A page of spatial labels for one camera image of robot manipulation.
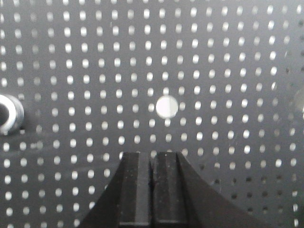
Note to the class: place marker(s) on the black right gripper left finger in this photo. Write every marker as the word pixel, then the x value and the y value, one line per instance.
pixel 126 202

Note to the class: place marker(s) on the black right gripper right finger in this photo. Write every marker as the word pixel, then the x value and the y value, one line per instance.
pixel 182 199

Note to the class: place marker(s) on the black perforated pegboard panel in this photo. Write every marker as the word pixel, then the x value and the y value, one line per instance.
pixel 221 81

